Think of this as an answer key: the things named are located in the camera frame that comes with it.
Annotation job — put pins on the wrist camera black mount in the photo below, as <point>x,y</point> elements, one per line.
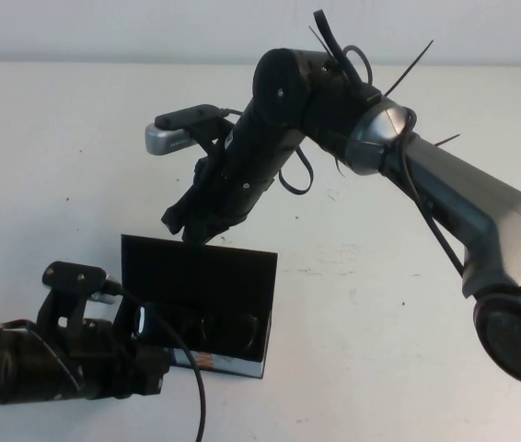
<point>58,313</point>
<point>214,138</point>

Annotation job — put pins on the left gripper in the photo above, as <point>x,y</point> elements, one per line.
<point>104,359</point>

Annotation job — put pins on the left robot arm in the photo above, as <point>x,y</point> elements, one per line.
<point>7,364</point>

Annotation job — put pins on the long black zip tie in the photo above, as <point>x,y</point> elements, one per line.
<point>410,64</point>

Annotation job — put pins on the dark-framed glasses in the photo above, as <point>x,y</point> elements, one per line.
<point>242,331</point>

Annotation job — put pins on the left wrist camera black silver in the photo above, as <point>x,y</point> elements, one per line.
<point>74,274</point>

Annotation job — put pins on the wrist camera black silver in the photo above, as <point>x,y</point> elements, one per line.
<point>74,274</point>
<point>173,133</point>

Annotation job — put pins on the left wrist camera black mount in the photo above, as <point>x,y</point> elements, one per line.
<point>58,313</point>

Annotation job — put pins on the right wrist camera black silver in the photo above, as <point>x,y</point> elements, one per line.
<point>173,133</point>

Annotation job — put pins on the black glasses case printed side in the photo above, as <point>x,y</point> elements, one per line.
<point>196,271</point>

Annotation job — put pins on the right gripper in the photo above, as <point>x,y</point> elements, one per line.
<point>251,170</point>

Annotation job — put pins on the short black zip tie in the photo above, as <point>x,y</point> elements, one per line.
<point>447,140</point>

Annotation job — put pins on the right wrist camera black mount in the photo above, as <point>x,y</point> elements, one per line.
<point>214,138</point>

